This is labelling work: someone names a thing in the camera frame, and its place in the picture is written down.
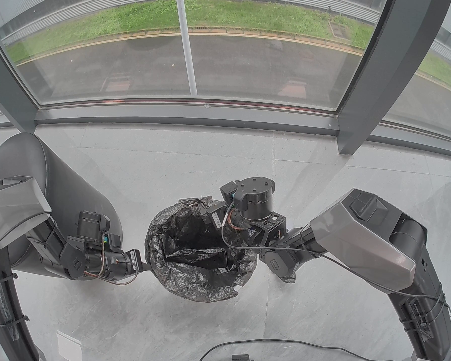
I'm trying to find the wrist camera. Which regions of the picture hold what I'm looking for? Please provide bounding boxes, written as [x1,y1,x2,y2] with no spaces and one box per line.
[102,217,123,250]
[219,181,238,204]

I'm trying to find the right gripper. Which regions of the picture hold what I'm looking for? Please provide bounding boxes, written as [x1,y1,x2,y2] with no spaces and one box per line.
[199,201,253,240]

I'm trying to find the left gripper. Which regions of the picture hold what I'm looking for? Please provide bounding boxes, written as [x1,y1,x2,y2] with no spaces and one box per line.
[86,247,153,282]

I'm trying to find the window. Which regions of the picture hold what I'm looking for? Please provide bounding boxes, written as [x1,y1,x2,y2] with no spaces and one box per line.
[0,0,451,155]

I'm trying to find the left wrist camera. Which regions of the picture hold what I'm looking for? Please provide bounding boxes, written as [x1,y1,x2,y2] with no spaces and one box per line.
[102,217,123,250]

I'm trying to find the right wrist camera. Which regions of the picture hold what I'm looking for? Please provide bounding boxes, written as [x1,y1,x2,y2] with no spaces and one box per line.
[219,181,238,204]

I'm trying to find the dark grey round chair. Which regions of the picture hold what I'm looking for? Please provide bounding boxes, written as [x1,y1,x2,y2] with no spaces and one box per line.
[0,132,123,282]

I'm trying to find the black plastic bag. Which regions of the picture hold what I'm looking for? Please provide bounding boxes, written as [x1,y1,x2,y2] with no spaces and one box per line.
[145,197,258,304]

